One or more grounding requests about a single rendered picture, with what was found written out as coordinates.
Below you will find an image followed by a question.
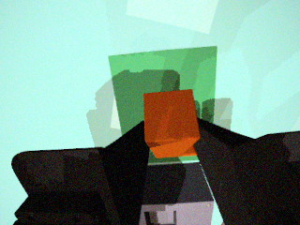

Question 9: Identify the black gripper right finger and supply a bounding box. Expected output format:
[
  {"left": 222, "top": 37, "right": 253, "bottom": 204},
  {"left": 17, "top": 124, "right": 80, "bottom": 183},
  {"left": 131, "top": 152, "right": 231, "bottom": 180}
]
[{"left": 193, "top": 118, "right": 300, "bottom": 225}]

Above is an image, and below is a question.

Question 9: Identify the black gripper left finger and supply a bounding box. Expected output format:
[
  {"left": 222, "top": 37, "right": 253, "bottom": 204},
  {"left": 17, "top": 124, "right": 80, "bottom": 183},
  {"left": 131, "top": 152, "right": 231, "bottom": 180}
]
[{"left": 11, "top": 120, "right": 150, "bottom": 225}]

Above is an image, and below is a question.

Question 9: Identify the orange block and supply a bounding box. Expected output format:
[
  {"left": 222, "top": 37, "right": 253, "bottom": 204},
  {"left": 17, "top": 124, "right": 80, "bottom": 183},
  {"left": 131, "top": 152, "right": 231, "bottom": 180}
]
[{"left": 143, "top": 89, "right": 200, "bottom": 158}]

